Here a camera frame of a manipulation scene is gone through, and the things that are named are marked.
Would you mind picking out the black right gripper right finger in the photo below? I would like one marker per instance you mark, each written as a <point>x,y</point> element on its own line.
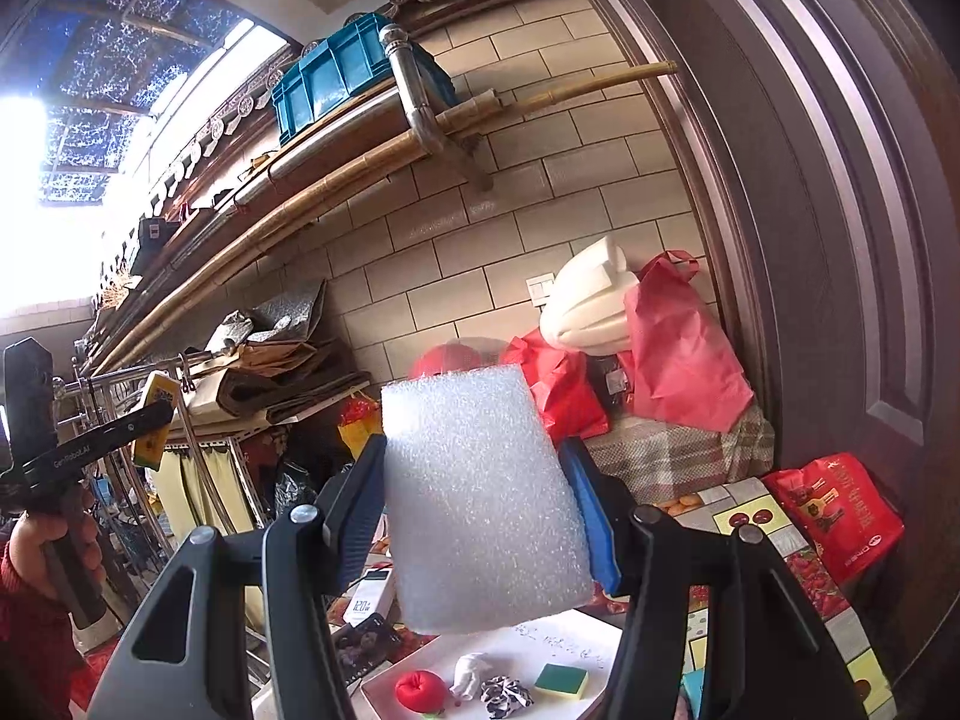
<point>768,655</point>

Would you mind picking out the green yellow scrub sponge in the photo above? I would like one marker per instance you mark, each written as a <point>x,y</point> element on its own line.
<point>562,681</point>

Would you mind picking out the black white patterned scrunchie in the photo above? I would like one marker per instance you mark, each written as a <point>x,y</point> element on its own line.
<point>503,696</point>

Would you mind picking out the white towel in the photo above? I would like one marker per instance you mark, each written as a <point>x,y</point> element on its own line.
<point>469,673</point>

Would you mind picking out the white foam block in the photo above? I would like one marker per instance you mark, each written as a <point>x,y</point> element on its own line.
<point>484,528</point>

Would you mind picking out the yellow tissue pack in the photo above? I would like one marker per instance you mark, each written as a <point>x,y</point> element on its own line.
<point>156,419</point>

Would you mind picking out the metal rack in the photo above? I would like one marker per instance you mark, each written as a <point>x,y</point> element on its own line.
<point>154,490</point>

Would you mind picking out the yellow curtain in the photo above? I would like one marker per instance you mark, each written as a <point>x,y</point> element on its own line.
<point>187,503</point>

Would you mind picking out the red snack package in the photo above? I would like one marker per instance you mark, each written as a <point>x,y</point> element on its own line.
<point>836,504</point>

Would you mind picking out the black smartphone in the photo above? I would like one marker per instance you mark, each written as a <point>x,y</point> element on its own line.
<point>362,648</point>

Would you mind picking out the black plastic bag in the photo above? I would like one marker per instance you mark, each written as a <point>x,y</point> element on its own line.
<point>294,485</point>

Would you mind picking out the white cardboard tray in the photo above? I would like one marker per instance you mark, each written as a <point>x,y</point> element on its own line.
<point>572,639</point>

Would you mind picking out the plaid blanket bundle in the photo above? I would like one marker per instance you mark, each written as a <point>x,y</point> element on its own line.
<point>660,462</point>

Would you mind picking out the folded cardboard stack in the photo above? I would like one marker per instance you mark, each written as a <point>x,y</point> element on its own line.
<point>271,361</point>

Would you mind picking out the yellow shopping bag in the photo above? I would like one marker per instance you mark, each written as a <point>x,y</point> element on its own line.
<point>360,418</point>

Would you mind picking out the red paper bag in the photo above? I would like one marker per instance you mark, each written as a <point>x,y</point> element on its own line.
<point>680,364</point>

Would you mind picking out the bamboo pole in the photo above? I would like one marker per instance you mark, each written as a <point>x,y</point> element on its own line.
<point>334,190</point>

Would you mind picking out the red tote bag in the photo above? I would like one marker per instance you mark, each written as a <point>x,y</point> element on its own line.
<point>567,405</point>

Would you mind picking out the white foam stack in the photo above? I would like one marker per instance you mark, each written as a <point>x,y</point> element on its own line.
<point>586,309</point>

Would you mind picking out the pink helmet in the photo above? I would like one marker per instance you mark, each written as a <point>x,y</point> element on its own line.
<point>445,359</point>

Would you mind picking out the blue plastic crate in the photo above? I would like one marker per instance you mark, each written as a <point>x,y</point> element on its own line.
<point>336,70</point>

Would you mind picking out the brown door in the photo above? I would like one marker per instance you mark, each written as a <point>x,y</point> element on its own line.
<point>820,139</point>

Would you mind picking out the wall switch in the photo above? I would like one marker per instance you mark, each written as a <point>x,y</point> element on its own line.
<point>539,289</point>

